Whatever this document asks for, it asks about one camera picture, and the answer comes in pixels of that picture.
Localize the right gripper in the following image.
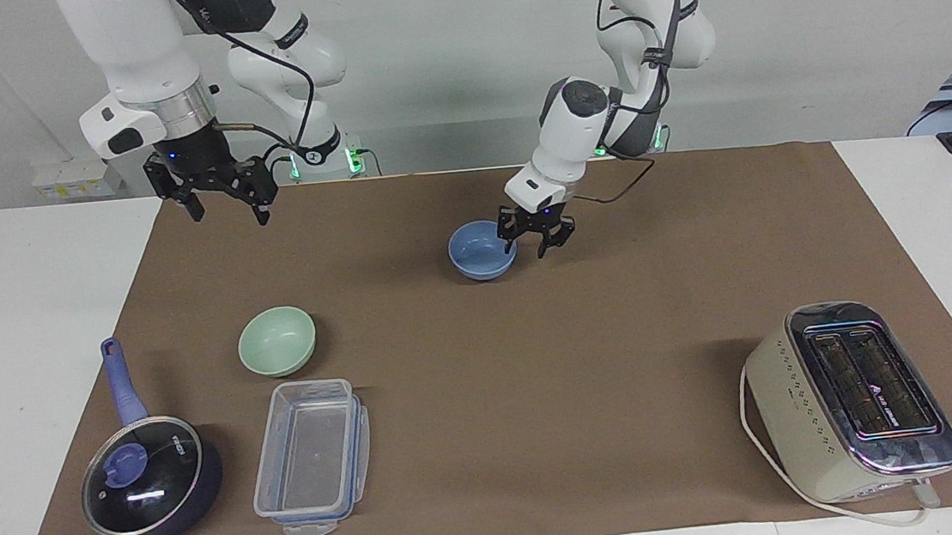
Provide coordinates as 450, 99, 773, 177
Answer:
140, 120, 282, 238

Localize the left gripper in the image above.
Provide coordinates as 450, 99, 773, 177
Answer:
494, 197, 580, 264

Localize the blue bowl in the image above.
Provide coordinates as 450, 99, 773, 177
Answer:
446, 216, 522, 285

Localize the green bowl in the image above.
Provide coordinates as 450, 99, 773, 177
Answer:
234, 303, 321, 381

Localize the dark blue saucepan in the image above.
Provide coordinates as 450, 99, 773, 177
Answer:
67, 328, 230, 535

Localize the clear plastic food container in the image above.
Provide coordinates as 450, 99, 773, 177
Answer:
243, 374, 380, 535

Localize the glass lid with blue knob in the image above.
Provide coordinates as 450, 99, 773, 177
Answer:
75, 412, 210, 535

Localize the cream and chrome toaster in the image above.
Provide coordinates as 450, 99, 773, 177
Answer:
737, 291, 952, 512

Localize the white wall socket strip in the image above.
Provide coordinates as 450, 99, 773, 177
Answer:
29, 155, 127, 204

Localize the white toaster cable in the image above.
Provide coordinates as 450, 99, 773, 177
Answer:
736, 349, 944, 535

